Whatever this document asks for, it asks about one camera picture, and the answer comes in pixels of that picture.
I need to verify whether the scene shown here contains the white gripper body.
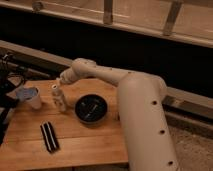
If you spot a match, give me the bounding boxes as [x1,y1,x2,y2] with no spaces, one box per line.
[59,68,79,84]

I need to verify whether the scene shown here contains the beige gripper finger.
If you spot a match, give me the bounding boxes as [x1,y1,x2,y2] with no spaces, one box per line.
[56,78,61,84]

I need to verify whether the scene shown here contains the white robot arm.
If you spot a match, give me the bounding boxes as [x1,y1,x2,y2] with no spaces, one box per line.
[57,58,181,171]

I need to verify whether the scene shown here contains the white cup with blue cloth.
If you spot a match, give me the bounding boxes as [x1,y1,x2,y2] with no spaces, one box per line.
[16,87,42,110]

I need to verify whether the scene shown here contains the black round bowl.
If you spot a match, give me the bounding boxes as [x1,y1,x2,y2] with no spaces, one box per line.
[75,94,108,124]

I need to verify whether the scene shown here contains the metal utensils in bowl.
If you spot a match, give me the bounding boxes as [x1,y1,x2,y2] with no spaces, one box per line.
[82,103,101,120]

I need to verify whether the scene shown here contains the black striped rectangular case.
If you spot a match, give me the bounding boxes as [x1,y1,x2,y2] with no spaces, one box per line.
[40,122,60,153]

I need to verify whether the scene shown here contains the black stand with cables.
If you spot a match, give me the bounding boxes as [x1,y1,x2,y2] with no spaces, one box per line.
[0,53,25,145]

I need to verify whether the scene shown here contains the metal window frame rail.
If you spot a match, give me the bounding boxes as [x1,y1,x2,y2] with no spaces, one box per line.
[0,0,213,48]

